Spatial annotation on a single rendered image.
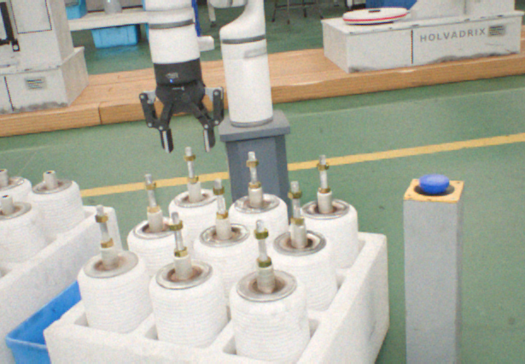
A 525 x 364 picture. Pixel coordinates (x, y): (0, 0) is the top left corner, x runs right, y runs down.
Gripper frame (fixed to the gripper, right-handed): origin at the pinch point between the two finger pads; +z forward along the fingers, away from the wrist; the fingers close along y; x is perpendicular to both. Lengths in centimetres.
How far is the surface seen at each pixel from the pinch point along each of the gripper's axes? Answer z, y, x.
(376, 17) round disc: 8, 26, 200
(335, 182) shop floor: 36, 17, 70
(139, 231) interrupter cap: 9.6, -5.0, -13.6
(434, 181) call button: 1.6, 38.7, -14.4
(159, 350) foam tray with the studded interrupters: 16.6, 4.1, -32.8
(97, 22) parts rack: 21, -206, 392
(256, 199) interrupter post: 8.5, 11.6, -4.0
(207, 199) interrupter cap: 9.7, 2.2, -1.0
